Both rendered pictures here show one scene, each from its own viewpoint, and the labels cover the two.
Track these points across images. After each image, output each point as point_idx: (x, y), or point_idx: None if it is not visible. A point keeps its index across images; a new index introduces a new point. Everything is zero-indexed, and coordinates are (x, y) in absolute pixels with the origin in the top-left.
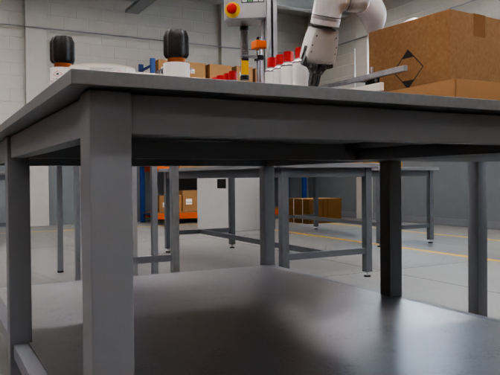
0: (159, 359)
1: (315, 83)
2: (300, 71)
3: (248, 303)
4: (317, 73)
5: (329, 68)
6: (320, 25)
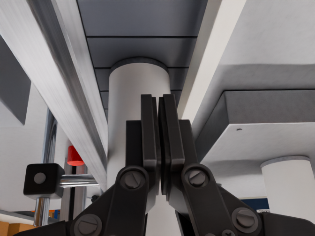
0: None
1: (170, 109)
2: (165, 231)
3: None
4: (155, 180)
5: (47, 232)
6: None
